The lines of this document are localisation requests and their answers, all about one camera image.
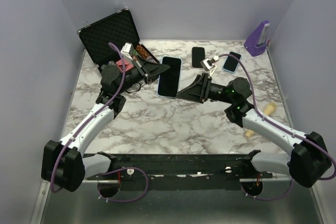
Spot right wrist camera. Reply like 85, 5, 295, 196
200, 56, 219, 76

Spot purple cable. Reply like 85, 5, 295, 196
49, 41, 150, 204
214, 54, 336, 201

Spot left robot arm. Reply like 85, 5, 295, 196
41, 57, 170, 193

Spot purple metronome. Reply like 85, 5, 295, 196
244, 20, 270, 57

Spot black poker chip case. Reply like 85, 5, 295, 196
77, 8, 161, 91

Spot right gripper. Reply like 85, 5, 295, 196
174, 72, 235, 104

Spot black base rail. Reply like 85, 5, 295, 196
81, 153, 279, 190

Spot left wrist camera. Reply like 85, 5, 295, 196
121, 42, 134, 62

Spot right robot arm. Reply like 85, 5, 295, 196
176, 73, 332, 188

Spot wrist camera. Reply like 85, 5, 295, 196
200, 56, 219, 76
121, 42, 134, 62

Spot wooden cylinder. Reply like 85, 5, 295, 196
244, 102, 277, 139

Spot pink card box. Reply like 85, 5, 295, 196
116, 59, 133, 72

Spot black cased phone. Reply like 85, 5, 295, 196
192, 47, 205, 68

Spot phone in blue case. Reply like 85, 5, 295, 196
222, 51, 241, 73

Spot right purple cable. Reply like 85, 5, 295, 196
214, 54, 336, 201

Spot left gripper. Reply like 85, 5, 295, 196
118, 55, 171, 95

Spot light blue phone case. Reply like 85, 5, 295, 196
156, 56, 182, 100

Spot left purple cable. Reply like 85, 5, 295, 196
49, 41, 150, 204

